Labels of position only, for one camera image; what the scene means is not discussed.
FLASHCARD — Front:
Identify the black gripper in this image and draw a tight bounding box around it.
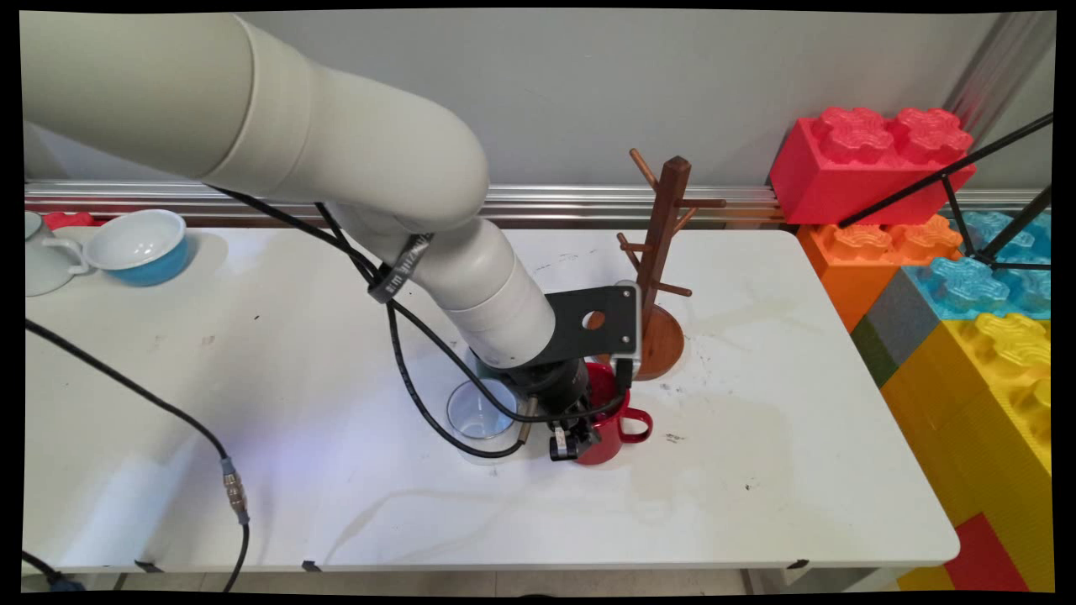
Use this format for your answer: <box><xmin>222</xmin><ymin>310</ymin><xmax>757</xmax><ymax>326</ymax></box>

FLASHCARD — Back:
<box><xmin>503</xmin><ymin>357</ymin><xmax>606</xmax><ymax>463</ymax></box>

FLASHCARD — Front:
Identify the red mug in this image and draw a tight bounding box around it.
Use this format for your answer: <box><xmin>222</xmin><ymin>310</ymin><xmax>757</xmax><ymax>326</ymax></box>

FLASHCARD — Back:
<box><xmin>576</xmin><ymin>361</ymin><xmax>655</xmax><ymax>466</ymax></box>

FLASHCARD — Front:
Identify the white enamel mug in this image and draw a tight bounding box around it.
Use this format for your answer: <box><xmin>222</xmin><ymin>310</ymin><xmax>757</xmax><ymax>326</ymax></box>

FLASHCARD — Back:
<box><xmin>446</xmin><ymin>378</ymin><xmax>527</xmax><ymax>466</ymax></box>

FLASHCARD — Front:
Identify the brown wooden mug tree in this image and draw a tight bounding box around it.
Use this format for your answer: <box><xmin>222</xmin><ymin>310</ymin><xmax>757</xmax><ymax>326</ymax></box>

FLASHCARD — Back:
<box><xmin>616</xmin><ymin>149</ymin><xmax>729</xmax><ymax>382</ymax></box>

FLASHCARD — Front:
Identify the green giant building block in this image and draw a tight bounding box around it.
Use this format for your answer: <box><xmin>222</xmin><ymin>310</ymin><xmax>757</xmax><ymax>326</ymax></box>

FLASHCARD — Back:
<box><xmin>851</xmin><ymin>315</ymin><xmax>900</xmax><ymax>387</ymax></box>

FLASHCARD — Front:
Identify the orange giant building block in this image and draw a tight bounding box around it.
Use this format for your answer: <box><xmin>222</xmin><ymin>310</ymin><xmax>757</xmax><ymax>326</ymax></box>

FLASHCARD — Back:
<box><xmin>797</xmin><ymin>214</ymin><xmax>963</xmax><ymax>333</ymax></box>

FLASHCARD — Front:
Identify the red giant building block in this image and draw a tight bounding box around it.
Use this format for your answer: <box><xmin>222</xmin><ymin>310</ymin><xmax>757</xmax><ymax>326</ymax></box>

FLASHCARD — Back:
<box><xmin>769</xmin><ymin>106</ymin><xmax>978</xmax><ymax>226</ymax></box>

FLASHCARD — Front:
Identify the yellow giant building block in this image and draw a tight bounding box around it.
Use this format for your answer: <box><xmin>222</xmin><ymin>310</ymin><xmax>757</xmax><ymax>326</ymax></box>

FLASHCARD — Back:
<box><xmin>881</xmin><ymin>313</ymin><xmax>1053</xmax><ymax>593</ymax></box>

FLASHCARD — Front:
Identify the light blue giant building block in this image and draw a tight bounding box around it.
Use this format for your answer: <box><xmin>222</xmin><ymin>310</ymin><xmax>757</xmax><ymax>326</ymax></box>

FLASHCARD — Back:
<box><xmin>904</xmin><ymin>210</ymin><xmax>1052</xmax><ymax>322</ymax></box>

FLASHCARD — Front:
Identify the black tripod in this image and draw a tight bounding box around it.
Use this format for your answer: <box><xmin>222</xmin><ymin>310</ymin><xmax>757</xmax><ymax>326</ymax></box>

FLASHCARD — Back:
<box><xmin>838</xmin><ymin>113</ymin><xmax>1053</xmax><ymax>271</ymax></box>

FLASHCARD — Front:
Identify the blue bowl white inside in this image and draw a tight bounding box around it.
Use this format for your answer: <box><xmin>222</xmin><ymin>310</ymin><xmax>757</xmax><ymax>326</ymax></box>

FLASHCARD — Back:
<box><xmin>82</xmin><ymin>208</ymin><xmax>191</xmax><ymax>287</ymax></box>

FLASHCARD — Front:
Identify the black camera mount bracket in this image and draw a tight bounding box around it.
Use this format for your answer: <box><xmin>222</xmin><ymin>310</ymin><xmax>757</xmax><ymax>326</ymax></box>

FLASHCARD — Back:
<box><xmin>528</xmin><ymin>284</ymin><xmax>640</xmax><ymax>368</ymax></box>

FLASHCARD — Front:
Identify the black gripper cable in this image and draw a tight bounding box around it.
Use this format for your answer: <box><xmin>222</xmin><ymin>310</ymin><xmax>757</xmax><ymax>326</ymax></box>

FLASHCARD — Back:
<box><xmin>206</xmin><ymin>185</ymin><xmax>633</xmax><ymax>460</ymax></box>

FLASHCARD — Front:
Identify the grey cable strap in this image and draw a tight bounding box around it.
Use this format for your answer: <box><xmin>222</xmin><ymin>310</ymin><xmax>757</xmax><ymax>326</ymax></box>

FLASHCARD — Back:
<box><xmin>367</xmin><ymin>233</ymin><xmax>435</xmax><ymax>304</ymax></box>

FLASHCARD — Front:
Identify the aluminium rail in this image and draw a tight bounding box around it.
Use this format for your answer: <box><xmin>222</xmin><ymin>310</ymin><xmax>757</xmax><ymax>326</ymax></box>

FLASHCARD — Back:
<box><xmin>25</xmin><ymin>178</ymin><xmax>1052</xmax><ymax>229</ymax></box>

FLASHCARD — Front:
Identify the aluminium frame post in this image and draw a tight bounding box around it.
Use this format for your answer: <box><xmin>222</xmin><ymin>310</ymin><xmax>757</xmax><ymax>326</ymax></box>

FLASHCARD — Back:
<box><xmin>943</xmin><ymin>13</ymin><xmax>1053</xmax><ymax>139</ymax></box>

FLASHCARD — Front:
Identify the white cup with handle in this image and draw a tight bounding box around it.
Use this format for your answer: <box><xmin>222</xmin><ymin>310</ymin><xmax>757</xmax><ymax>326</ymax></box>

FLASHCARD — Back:
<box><xmin>24</xmin><ymin>210</ymin><xmax>89</xmax><ymax>297</ymax></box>

